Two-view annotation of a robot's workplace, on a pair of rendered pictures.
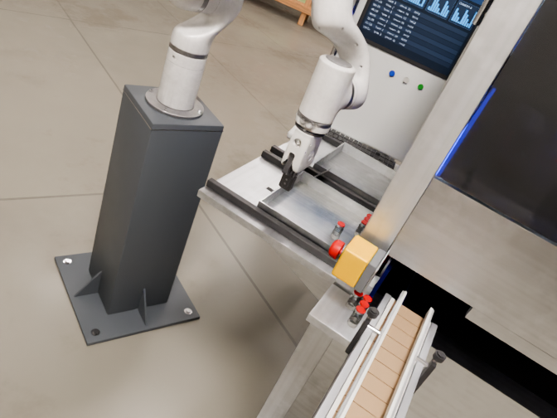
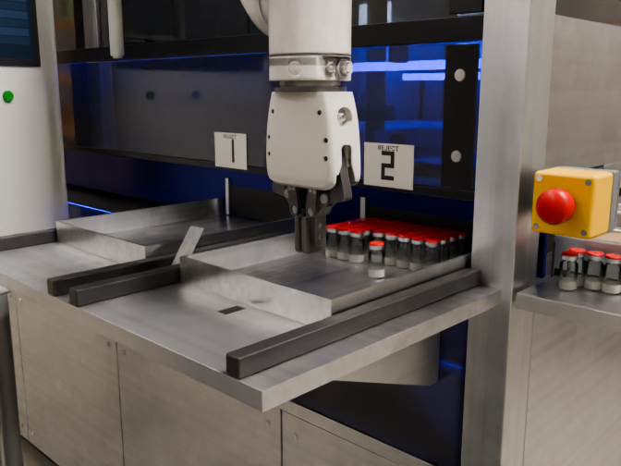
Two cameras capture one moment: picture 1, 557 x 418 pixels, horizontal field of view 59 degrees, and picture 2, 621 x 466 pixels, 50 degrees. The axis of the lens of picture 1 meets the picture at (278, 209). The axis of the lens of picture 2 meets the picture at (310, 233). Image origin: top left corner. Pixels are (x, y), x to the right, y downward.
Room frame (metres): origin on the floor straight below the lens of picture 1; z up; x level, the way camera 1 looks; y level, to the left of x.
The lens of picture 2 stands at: (0.75, 0.64, 1.12)
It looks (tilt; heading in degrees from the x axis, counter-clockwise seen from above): 12 degrees down; 298
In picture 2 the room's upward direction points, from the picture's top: straight up
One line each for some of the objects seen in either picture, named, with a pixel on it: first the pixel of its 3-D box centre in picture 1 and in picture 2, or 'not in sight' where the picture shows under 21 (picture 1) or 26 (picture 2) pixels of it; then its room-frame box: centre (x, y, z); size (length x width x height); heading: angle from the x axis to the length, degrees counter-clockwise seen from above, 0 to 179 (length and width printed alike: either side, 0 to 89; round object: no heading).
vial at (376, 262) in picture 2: (337, 230); (376, 260); (1.06, -0.16, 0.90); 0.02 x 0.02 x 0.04
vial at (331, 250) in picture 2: not in sight; (333, 240); (1.16, -0.23, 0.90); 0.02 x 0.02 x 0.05
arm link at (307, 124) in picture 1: (312, 121); (311, 71); (1.07, 0.01, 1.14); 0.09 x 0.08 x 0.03; 164
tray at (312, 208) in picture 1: (334, 222); (344, 263); (1.10, -0.15, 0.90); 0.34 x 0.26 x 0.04; 74
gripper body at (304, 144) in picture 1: (303, 143); (310, 132); (1.08, 0.01, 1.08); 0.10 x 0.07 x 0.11; 164
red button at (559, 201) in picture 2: (339, 250); (556, 205); (0.84, -0.15, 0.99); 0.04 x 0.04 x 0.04; 74
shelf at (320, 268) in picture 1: (331, 196); (222, 270); (1.29, -0.13, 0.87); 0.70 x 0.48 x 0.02; 164
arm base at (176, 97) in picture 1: (181, 78); not in sight; (1.45, 0.44, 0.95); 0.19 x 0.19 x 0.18
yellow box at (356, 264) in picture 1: (357, 262); (574, 201); (0.83, -0.19, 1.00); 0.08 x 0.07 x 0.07; 74
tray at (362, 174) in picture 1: (374, 182); (190, 227); (1.43, -0.24, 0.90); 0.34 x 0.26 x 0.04; 74
